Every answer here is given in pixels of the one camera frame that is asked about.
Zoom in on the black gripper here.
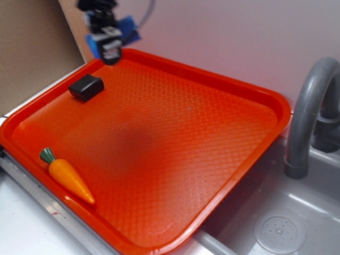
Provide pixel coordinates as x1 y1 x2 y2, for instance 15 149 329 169
76 0 123 65

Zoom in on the blue rectangular block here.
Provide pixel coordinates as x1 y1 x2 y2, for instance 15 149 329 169
85 16 141 61

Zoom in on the black rectangular block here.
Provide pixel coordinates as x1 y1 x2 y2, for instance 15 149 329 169
68 74 104 102

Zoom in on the orange plastic tray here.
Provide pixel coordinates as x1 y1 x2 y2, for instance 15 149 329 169
1 49 291 254

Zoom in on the orange toy carrot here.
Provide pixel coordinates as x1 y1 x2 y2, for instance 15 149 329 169
39 148 95 205

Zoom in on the grey toy faucet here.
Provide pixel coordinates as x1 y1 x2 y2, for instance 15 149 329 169
284 57 339 180

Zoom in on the grey plastic sink basin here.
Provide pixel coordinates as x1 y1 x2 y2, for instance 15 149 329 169
194 138 339 254

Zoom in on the black coiled cable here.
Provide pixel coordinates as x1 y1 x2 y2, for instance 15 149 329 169
121 0 156 45

